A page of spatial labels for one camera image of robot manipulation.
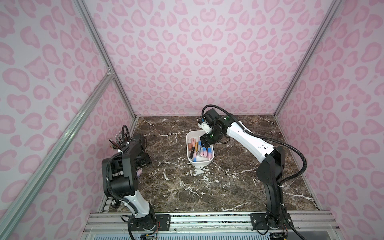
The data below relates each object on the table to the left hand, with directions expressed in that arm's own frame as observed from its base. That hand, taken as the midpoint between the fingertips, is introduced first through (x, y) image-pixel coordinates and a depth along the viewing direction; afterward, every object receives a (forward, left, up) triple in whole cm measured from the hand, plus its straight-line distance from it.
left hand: (143, 164), depth 92 cm
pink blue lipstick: (+5, -31, 0) cm, 32 cm away
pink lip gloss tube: (+13, -28, +1) cm, 31 cm away
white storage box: (+9, -33, -1) cm, 34 cm away
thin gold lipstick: (+13, -32, 0) cm, 35 cm away
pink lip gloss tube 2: (+16, -31, 0) cm, 35 cm away
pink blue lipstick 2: (+7, -38, +2) cm, 39 cm away
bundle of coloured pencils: (+7, +14, +12) cm, 20 cm away
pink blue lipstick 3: (-5, +2, 0) cm, 5 cm away
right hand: (+7, -39, +14) cm, 42 cm away
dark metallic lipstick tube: (+8, -30, +1) cm, 31 cm away
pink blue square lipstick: (+7, -41, +1) cm, 41 cm away
